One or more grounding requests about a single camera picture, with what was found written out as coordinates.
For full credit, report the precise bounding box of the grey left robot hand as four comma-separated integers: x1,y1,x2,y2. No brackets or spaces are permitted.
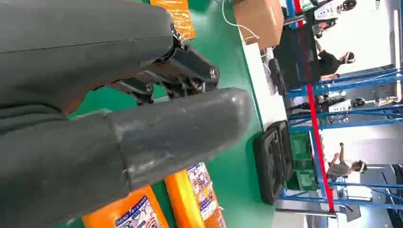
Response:
0,0,252,228

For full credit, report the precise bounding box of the orange drink bottle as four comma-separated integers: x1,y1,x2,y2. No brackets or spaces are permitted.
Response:
164,161,227,228
81,185,171,228

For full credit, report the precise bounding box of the yellow plastic sheet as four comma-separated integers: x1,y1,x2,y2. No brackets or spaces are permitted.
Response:
149,0,196,42

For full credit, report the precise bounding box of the brown cardboard box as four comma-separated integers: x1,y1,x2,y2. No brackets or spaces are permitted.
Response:
233,0,285,50

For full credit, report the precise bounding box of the green table mat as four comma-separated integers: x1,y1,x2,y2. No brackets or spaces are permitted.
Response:
67,0,277,228

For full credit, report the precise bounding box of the white desk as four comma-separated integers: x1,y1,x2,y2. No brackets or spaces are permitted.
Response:
241,31,289,130

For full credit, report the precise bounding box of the black remote controller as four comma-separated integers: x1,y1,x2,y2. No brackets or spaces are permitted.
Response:
268,57,288,97

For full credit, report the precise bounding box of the large black screen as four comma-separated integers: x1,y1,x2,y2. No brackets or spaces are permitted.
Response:
273,23,321,91

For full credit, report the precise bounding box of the black foam-lined case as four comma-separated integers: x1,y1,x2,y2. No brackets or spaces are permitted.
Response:
253,120,295,206

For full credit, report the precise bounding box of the green plastic crate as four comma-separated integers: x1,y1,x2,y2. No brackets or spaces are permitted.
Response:
285,131,319,192

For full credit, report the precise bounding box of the person with headset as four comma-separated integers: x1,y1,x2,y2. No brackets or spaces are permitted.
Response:
315,39,356,81
326,142,369,178

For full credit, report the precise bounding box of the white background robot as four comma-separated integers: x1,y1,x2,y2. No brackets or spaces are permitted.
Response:
309,0,358,39
316,91,366,124

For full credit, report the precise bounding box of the red metal bar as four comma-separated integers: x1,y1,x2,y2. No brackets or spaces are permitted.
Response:
293,0,336,212

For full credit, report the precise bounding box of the white charging cable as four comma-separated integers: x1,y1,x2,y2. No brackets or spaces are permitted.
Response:
220,0,261,40

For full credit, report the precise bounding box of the blue metal rack frame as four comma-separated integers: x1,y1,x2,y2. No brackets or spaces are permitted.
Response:
278,0,403,212

